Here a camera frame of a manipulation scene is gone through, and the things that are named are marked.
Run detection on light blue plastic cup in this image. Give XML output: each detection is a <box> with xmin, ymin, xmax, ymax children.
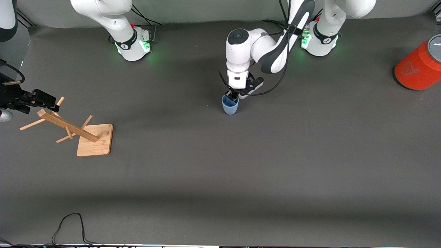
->
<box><xmin>222</xmin><ymin>95</ymin><xmax>239</xmax><ymax>115</ymax></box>

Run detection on wooden cup rack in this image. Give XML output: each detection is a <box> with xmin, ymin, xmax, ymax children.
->
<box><xmin>20</xmin><ymin>96</ymin><xmax>113</xmax><ymax>157</ymax></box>

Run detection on orange cylindrical can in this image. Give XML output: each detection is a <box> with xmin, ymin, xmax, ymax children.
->
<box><xmin>394</xmin><ymin>34</ymin><xmax>441</xmax><ymax>91</ymax></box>

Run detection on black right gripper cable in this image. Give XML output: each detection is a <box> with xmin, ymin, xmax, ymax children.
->
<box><xmin>0</xmin><ymin>59</ymin><xmax>25</xmax><ymax>83</ymax></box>

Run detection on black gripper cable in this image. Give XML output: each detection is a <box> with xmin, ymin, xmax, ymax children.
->
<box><xmin>0</xmin><ymin>59</ymin><xmax>25</xmax><ymax>83</ymax></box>
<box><xmin>219</xmin><ymin>0</ymin><xmax>294</xmax><ymax>96</ymax></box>

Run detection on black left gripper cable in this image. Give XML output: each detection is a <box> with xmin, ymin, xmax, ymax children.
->
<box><xmin>219</xmin><ymin>0</ymin><xmax>294</xmax><ymax>96</ymax></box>

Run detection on black left arm base cables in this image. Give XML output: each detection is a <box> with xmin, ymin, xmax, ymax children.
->
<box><xmin>260</xmin><ymin>7</ymin><xmax>322</xmax><ymax>40</ymax></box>

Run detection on black arm base cables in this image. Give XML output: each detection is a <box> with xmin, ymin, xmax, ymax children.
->
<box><xmin>130</xmin><ymin>5</ymin><xmax>163</xmax><ymax>43</ymax></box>
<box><xmin>260</xmin><ymin>7</ymin><xmax>322</xmax><ymax>40</ymax></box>

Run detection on black right arm base cables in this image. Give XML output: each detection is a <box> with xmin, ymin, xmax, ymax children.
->
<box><xmin>130</xmin><ymin>5</ymin><xmax>163</xmax><ymax>43</ymax></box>

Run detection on black cable on table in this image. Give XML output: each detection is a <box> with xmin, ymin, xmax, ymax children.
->
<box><xmin>52</xmin><ymin>213</ymin><xmax>104</xmax><ymax>247</ymax></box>

